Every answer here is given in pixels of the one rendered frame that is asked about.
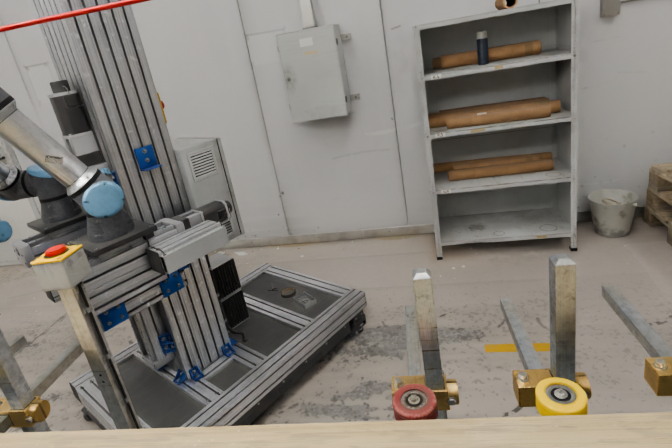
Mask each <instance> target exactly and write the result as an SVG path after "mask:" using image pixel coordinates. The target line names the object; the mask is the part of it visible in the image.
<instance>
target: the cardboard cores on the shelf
mask: <svg viewBox="0 0 672 448"><path fill-rule="evenodd" d="M541 51H542V43H541V41H540V40H533V41H527V42H521V43H515V44H509V45H502V46H496V47H490V48H488V55H489V62H491V61H497V60H504V59H510V58H517V57H523V56H529V55H536V54H540V52H541ZM472 64H478V57H477V50H472V51H466V52H460V53H453V54H447V55H441V57H437V58H432V66H433V69H438V68H442V69H446V68H452V67H459V66H465V65H472ZM560 111H561V102H560V100H559V99H557V100H549V98H546V97H538V98H530V99H523V100H515V101H507V102H500V103H492V104H485V105H477V106H469V107H462V108H454V109H447V110H439V112H438V113H430V114H428V118H429V128H436V127H444V126H447V129H454V128H462V127H470V126H479V125H487V124H495V123H504V122H512V121H520V120H529V119H537V118H545V117H550V116H551V113H558V112H560ZM433 168H434V173H439V172H448V179H449V181H457V180H466V179H475V178H484V177H493V176H502V175H511V174H520V173H529V172H538V171H547V170H553V169H554V163H553V159H552V152H543V153H533V154H523V155H514V156H504V157H494V158H484V159H474V160H464V161H454V162H444V163H435V164H433Z"/></svg>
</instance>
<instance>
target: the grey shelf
mask: <svg viewBox="0 0 672 448"><path fill-rule="evenodd" d="M549 7H550V34H549ZM578 19H579V0H553V1H547V2H542V3H536V4H531V5H525V6H520V7H514V8H509V9H503V10H498V11H492V12H487V13H481V14H476V15H470V16H465V17H459V18H454V19H448V20H443V21H437V22H431V23H426V24H420V25H415V26H413V27H412V28H413V32H414V41H415V51H416V60H417V70H418V80H419V89H420V98H421V107H422V117H423V126H424V138H425V145H426V155H427V164H428V174H429V183H430V193H431V202H432V211H433V221H434V230H435V240H436V242H435V244H436V249H437V260H443V256H442V247H441V246H445V245H457V244H465V243H478V242H502V241H516V240H530V239H544V238H558V237H571V246H569V249H570V251H577V142H578ZM420 31H421V39H420ZM479 31H487V38H488V48H490V47H496V46H502V45H509V44H515V43H521V42H527V41H533V40H540V41H541V43H542V51H541V52H540V54H536V55H529V56H523V57H517V58H510V59H504V60H497V61H491V62H489V64H484V65H478V64H472V65H465V66H459V67H452V68H446V69H442V68H438V69H433V66H432V58H437V57H441V55H447V54H453V53H460V52H466V51H472V50H477V41H476V40H477V32H479ZM421 41H422V48H421ZM422 51H423V58H422ZM423 61H424V68H423ZM550 62H551V100H557V99H559V100H560V102H561V111H560V112H558V113H551V116H550V117H545V118H537V119H529V120H520V121H512V122H504V123H495V124H487V125H479V126H470V127H462V128H454V129H447V126H444V127H436V128H429V118H428V110H429V114H430V113H438V112H439V110H447V109H454V108H462V107H469V106H477V105H485V104H492V103H500V102H507V101H515V100H523V99H530V98H538V97H546V98H549V100H550ZM425 81H426V88H425ZM426 90H427V98H426ZM427 100H428V108H427ZM431 140H432V147H431ZM551 145H552V159H553V163H554V169H553V170H547V171H538V172H529V173H520V174H511V175H502V176H493V177H484V178H475V179H466V180H457V181H449V179H448V172H439V173H434V168H433V160H434V164H435V163H444V162H454V161H464V160H474V159H484V158H494V157H504V156H514V155H523V154H533V153H543V152H551ZM432 150H433V157H432ZM551 183H552V203H551ZM436 194H437V196H436ZM437 199H438V206H437ZM438 209H439V216H438ZM573 237H574V238H573ZM573 242H574V243H573ZM573 245H574V246H573ZM439 249H440V250H439ZM439 254H440V255H439Z"/></svg>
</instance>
